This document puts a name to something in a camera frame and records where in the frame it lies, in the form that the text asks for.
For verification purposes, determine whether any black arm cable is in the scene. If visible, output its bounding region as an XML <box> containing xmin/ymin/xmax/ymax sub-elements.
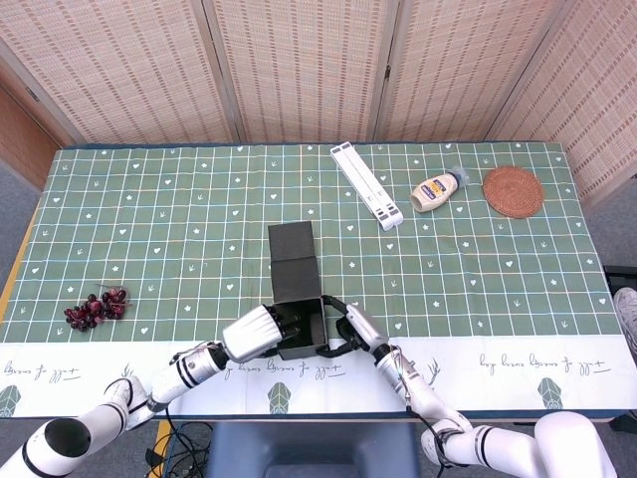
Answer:
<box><xmin>405</xmin><ymin>392</ymin><xmax>452</xmax><ymax>469</ymax></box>

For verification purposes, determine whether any brown wooden door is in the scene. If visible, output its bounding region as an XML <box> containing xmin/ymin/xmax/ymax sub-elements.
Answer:
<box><xmin>0</xmin><ymin>84</ymin><xmax>66</xmax><ymax>193</ymax></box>

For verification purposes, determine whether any white folding stand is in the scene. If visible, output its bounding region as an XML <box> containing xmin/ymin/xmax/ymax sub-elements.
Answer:
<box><xmin>329</xmin><ymin>141</ymin><xmax>405</xmax><ymax>232</ymax></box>

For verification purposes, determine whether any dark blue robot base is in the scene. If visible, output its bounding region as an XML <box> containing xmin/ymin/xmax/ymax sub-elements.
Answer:
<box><xmin>206</xmin><ymin>421</ymin><xmax>419</xmax><ymax>478</ymax></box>

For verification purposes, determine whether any black cardboard box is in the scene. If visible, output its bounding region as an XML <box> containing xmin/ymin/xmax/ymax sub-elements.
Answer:
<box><xmin>267</xmin><ymin>220</ymin><xmax>330</xmax><ymax>362</ymax></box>

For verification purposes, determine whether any woven bamboo screen panel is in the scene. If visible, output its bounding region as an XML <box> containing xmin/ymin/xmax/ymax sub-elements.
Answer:
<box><xmin>201</xmin><ymin>0</ymin><xmax>399</xmax><ymax>143</ymax></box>
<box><xmin>485</xmin><ymin>0</ymin><xmax>637</xmax><ymax>210</ymax></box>
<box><xmin>0</xmin><ymin>0</ymin><xmax>240</xmax><ymax>145</ymax></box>
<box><xmin>372</xmin><ymin>0</ymin><xmax>568</xmax><ymax>143</ymax></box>

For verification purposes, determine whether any green checked deer tablecloth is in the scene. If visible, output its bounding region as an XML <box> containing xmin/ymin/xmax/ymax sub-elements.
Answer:
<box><xmin>0</xmin><ymin>142</ymin><xmax>637</xmax><ymax>419</ymax></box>

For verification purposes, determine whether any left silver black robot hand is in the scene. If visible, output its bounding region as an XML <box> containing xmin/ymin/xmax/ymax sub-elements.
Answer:
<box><xmin>222</xmin><ymin>303</ymin><xmax>305</xmax><ymax>363</ymax></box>

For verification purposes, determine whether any dark red grape bunch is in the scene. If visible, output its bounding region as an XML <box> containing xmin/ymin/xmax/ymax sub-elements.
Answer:
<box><xmin>63</xmin><ymin>283</ymin><xmax>133</xmax><ymax>333</ymax></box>

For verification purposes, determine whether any round brown woven coaster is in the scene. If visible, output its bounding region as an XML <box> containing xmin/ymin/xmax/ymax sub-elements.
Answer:
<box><xmin>482</xmin><ymin>165</ymin><xmax>544</xmax><ymax>219</ymax></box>

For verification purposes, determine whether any grey sneaker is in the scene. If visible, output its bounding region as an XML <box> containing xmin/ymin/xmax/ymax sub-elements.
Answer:
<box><xmin>613</xmin><ymin>287</ymin><xmax>637</xmax><ymax>356</ymax></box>

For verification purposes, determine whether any cream mayonnaise squeeze bottle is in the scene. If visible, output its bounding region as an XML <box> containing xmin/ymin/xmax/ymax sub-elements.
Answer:
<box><xmin>409</xmin><ymin>166</ymin><xmax>470</xmax><ymax>214</ymax></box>

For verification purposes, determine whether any black floor cable bundle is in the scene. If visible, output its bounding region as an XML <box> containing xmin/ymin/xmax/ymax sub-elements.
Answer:
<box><xmin>145</xmin><ymin>420</ymin><xmax>215</xmax><ymax>478</ymax></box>

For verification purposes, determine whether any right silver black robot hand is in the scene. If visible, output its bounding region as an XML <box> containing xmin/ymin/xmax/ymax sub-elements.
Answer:
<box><xmin>318</xmin><ymin>294</ymin><xmax>390</xmax><ymax>359</ymax></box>

